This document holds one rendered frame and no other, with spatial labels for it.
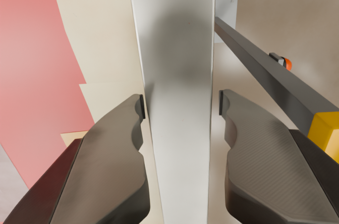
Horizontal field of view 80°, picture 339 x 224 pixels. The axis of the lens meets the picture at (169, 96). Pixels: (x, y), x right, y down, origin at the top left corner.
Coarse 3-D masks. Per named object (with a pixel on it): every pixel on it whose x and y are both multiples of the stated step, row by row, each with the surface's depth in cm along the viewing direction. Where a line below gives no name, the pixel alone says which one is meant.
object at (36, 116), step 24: (0, 96) 16; (24, 96) 16; (48, 96) 16; (72, 96) 16; (0, 120) 17; (24, 120) 17; (48, 120) 17; (72, 120) 17; (0, 144) 18; (24, 144) 18; (48, 144) 18; (0, 168) 19; (24, 168) 19; (0, 192) 21; (24, 192) 21; (0, 216) 23
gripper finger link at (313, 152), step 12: (300, 132) 8; (300, 144) 7; (312, 144) 7; (312, 156) 7; (324, 156) 7; (312, 168) 7; (324, 168) 6; (336, 168) 6; (324, 180) 6; (336, 180) 6; (324, 192) 6; (336, 192) 6; (336, 204) 5
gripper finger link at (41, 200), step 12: (72, 144) 8; (60, 156) 8; (72, 156) 8; (48, 168) 7; (60, 168) 7; (48, 180) 7; (60, 180) 7; (36, 192) 6; (48, 192) 6; (60, 192) 6; (24, 204) 6; (36, 204) 6; (48, 204) 6; (12, 216) 6; (24, 216) 6; (36, 216) 6; (48, 216) 6
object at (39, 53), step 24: (0, 0) 12; (24, 0) 12; (48, 0) 12; (0, 24) 13; (24, 24) 13; (48, 24) 13; (0, 48) 14; (24, 48) 14; (48, 48) 14; (0, 72) 15; (24, 72) 15; (48, 72) 15; (72, 72) 15
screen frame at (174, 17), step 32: (160, 0) 9; (192, 0) 9; (160, 32) 10; (192, 32) 10; (160, 64) 10; (192, 64) 10; (160, 96) 11; (192, 96) 11; (160, 128) 12; (192, 128) 12; (160, 160) 14; (192, 160) 14; (160, 192) 15; (192, 192) 15
